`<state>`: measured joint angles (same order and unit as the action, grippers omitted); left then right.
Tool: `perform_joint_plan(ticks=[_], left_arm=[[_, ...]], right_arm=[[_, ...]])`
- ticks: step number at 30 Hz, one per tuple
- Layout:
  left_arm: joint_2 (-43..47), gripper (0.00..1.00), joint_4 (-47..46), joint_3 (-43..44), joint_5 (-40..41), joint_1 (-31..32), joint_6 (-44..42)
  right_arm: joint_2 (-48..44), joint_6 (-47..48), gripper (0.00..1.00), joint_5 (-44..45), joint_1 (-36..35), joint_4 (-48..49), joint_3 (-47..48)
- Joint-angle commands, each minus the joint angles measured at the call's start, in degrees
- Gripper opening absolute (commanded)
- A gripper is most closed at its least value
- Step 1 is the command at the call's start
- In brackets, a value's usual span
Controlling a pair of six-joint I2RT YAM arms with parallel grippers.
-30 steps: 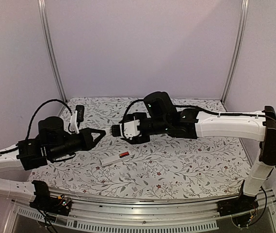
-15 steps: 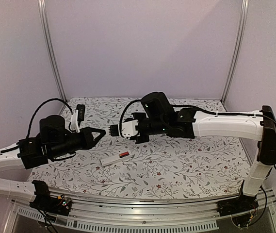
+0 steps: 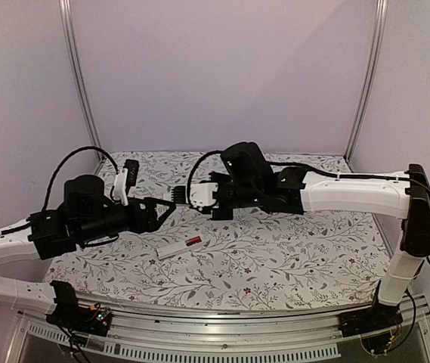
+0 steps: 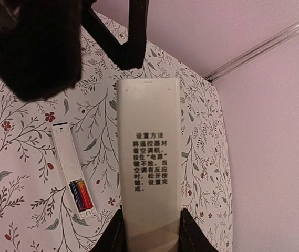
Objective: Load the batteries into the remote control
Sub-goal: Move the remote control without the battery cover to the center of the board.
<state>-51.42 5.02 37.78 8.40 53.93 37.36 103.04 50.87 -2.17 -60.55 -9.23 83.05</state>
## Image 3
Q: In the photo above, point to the white remote control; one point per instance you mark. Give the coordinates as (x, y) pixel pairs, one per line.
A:
(174, 249)

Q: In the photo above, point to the aluminium frame post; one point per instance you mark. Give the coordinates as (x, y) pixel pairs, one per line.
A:
(73, 55)
(376, 41)

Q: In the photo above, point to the right aluminium frame post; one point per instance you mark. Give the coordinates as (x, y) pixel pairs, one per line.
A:
(376, 41)

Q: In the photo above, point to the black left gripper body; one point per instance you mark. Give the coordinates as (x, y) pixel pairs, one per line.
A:
(134, 223)

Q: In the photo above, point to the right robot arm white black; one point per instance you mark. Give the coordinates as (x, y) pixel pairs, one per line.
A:
(250, 181)

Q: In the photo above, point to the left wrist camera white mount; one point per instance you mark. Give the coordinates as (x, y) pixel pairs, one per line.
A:
(124, 181)

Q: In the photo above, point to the floral patterned table mat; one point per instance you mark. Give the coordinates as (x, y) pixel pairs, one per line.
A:
(254, 262)

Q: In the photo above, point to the red battery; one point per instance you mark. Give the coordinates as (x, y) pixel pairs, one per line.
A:
(193, 241)

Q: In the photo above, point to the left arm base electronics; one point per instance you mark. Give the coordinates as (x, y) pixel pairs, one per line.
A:
(69, 315)

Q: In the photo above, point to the left aluminium frame post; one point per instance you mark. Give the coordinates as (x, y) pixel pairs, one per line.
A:
(73, 55)

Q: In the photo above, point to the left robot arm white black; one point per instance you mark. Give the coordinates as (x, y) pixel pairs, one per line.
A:
(85, 216)

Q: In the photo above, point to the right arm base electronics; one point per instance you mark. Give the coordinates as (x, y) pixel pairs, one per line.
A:
(377, 326)

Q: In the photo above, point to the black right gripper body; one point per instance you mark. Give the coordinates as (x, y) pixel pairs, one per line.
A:
(221, 215)

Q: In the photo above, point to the front aluminium rail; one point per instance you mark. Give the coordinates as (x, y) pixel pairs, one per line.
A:
(143, 332)

